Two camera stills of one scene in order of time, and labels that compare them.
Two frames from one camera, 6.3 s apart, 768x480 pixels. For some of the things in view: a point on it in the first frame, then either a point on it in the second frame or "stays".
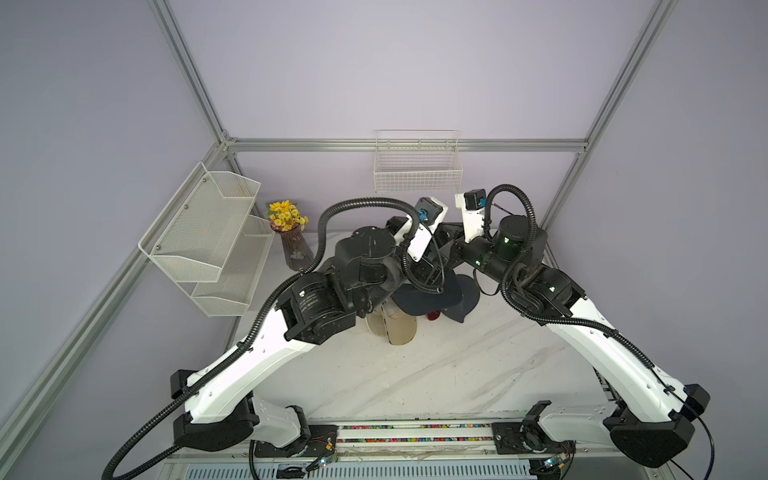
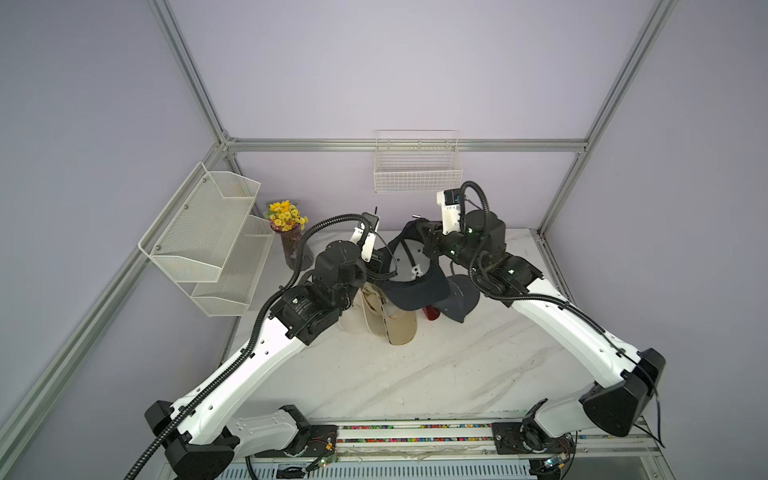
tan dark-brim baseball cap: [387, 320] stays
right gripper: [455, 233] stays
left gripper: [425, 271] -> [373, 267]
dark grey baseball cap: [458, 298] stays
